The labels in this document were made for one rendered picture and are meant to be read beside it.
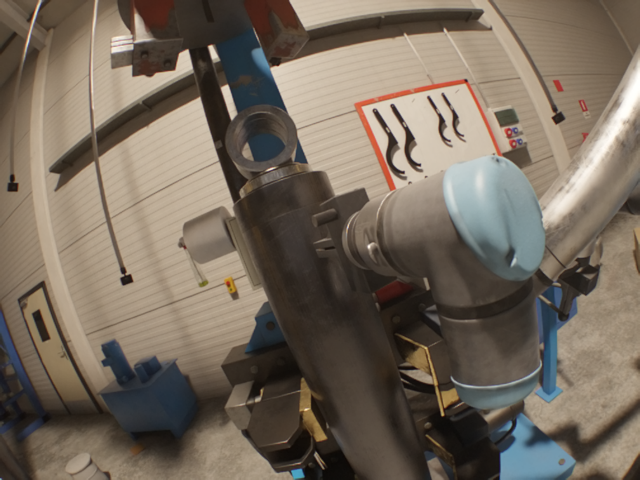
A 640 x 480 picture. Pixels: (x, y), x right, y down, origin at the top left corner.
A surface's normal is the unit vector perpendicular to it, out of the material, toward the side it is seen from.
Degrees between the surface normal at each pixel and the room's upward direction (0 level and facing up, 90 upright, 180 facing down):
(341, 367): 90
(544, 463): 0
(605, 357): 0
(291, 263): 90
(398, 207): 50
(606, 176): 77
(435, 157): 90
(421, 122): 90
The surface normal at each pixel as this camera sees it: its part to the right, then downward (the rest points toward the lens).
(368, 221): -0.91, -0.25
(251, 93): 0.03, 0.04
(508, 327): -0.19, 0.12
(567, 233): -0.63, 0.24
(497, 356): -0.42, 0.21
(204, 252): 0.22, 0.55
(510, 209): 0.34, -0.18
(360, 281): -0.86, 0.35
